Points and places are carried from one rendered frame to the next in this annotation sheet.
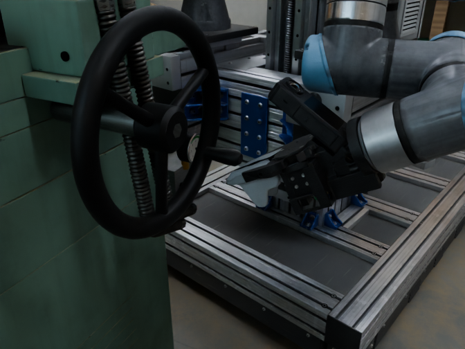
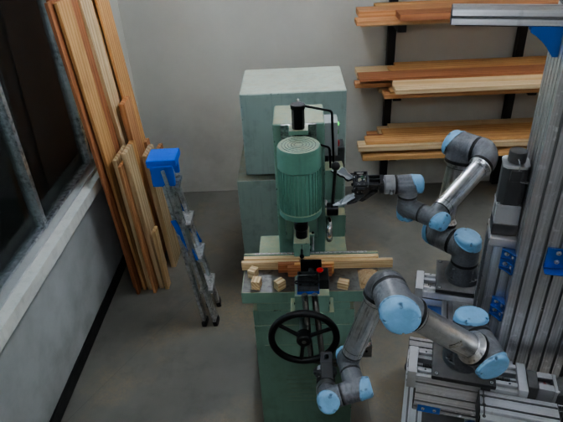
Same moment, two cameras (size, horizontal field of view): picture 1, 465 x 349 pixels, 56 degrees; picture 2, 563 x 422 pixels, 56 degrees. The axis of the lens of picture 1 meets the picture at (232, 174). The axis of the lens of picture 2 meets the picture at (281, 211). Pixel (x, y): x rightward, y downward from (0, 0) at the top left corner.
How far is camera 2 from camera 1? 1.88 m
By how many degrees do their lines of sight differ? 57
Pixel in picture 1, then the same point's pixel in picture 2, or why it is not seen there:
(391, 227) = not seen: outside the picture
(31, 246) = (283, 338)
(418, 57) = (344, 377)
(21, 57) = (291, 294)
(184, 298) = (398, 401)
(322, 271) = not seen: outside the picture
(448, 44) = (352, 380)
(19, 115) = (287, 306)
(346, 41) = (339, 356)
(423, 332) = not seen: outside the picture
